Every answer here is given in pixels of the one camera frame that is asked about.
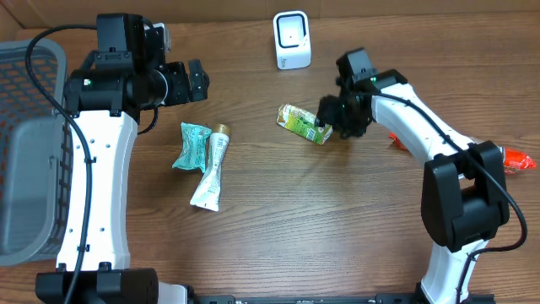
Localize grey plastic shopping basket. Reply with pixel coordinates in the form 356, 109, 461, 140
1, 40, 73, 266

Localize white barcode scanner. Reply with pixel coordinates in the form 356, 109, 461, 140
273, 10, 311, 70

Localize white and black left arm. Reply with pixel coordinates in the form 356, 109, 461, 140
35, 13, 209, 303

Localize white tube with gold cap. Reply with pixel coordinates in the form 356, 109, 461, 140
190, 124, 230, 212

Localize teal wet wipes packet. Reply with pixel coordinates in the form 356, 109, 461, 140
172, 122, 212, 173

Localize orange spaghetti pasta packet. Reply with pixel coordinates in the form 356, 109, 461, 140
388, 133, 537, 175

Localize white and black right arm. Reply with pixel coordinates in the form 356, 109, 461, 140
316, 48, 510, 303

